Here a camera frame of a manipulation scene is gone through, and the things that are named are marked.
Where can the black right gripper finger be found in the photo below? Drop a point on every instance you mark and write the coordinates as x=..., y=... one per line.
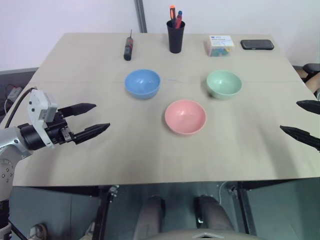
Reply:
x=302, y=135
x=310, y=106

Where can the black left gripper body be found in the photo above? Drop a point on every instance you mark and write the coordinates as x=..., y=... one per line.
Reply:
x=58, y=131

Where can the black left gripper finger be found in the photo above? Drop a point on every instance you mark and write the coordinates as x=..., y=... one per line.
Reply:
x=92, y=131
x=80, y=108

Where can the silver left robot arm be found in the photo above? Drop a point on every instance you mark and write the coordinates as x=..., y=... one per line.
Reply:
x=9, y=146

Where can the person's bare leg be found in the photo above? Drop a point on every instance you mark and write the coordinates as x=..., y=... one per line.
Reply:
x=313, y=83

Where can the black chair armrest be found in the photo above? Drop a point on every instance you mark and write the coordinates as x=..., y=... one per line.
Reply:
x=312, y=68

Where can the blue bowl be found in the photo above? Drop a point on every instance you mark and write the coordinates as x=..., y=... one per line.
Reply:
x=142, y=83

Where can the black screwdriver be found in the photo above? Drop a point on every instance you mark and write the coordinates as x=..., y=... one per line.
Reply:
x=128, y=48

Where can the black phone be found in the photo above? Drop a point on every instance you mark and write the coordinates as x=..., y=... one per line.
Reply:
x=257, y=44

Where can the green bowl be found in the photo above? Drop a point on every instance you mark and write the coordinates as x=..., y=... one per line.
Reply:
x=224, y=83

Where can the red bowl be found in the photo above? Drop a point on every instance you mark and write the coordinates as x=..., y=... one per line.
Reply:
x=185, y=117

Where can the grey shoe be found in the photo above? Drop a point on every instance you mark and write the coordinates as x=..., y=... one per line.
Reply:
x=38, y=231

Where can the clear box of coloured clips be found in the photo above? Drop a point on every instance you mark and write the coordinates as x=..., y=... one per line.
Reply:
x=220, y=46

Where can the grey metal pole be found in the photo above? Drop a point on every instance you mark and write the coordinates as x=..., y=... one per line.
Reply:
x=140, y=15

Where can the black pen cup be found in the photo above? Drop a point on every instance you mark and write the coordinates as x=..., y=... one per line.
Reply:
x=176, y=40

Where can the orange black marker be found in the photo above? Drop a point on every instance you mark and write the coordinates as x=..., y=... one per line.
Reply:
x=172, y=15

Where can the red blue pen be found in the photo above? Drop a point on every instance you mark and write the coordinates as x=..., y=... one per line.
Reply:
x=178, y=19

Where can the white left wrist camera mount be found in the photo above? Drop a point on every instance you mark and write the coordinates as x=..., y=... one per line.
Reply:
x=37, y=105

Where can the black table frame leg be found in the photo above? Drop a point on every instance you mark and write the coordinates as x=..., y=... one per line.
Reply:
x=243, y=210
x=106, y=210

